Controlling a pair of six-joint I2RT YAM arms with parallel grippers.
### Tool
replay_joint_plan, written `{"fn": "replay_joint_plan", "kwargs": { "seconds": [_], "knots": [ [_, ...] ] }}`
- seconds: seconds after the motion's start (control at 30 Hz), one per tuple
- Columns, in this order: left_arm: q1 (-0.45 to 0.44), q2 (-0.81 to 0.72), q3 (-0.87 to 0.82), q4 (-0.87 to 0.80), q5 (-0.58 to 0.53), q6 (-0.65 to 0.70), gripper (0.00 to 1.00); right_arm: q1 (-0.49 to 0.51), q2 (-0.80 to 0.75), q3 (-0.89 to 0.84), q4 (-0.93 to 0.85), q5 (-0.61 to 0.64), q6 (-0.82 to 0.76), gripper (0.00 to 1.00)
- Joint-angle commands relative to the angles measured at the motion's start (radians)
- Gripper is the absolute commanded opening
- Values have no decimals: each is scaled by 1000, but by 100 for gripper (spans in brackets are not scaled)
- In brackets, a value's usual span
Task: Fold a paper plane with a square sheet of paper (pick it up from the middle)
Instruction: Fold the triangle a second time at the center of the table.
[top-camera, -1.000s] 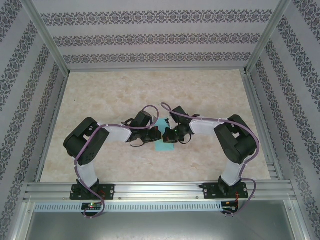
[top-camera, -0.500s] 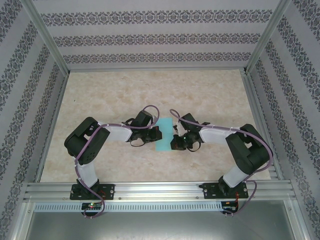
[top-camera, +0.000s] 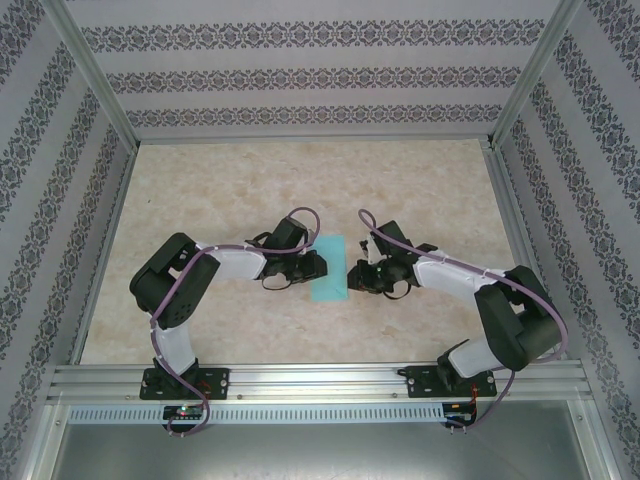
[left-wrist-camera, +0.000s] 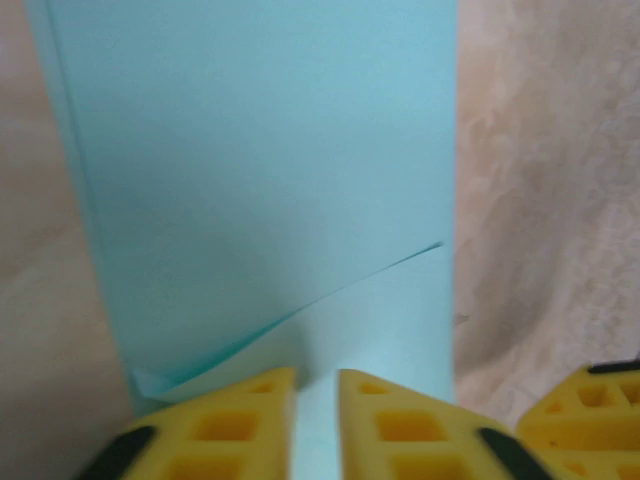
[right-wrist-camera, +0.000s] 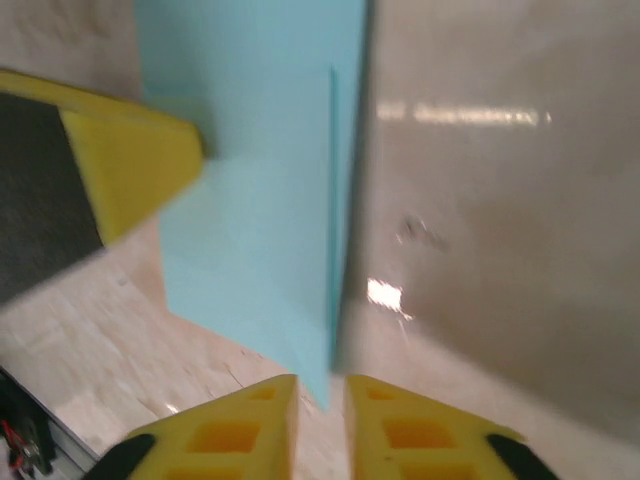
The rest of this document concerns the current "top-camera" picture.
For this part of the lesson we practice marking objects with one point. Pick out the left controller board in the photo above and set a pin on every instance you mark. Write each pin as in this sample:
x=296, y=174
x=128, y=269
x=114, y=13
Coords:
x=182, y=412

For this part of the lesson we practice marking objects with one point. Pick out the aluminium frame post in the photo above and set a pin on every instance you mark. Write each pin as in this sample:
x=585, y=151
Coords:
x=95, y=75
x=535, y=75

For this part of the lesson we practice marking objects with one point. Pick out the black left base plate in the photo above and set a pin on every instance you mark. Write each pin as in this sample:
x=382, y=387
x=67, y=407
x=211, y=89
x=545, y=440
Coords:
x=220, y=382

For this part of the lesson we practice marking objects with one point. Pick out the aluminium mounting rail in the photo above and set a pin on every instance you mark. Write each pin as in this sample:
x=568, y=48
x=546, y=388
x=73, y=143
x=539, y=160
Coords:
x=310, y=382

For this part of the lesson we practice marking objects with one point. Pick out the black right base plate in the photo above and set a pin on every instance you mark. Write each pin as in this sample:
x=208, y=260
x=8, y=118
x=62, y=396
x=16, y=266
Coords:
x=420, y=382

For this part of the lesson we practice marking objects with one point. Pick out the controller board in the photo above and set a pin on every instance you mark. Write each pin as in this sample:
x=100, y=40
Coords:
x=182, y=412
x=457, y=412

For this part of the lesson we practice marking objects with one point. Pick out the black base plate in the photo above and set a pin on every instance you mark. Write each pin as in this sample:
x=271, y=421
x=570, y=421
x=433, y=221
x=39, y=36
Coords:
x=220, y=382
x=420, y=382

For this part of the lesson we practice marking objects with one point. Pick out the teal paper sheet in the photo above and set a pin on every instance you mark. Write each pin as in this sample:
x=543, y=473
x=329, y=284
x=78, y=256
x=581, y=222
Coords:
x=330, y=280

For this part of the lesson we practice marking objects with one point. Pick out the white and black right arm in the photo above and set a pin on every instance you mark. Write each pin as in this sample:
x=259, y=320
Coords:
x=445, y=280

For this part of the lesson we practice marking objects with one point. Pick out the aluminium side rail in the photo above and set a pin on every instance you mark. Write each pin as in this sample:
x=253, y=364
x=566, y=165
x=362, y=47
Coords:
x=101, y=260
x=520, y=240

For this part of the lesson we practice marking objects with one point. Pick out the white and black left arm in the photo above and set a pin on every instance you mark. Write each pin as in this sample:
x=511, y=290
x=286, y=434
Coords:
x=235, y=265

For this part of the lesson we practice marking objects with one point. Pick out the right controller board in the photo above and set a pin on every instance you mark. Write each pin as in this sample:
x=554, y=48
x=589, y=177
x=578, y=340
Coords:
x=457, y=412

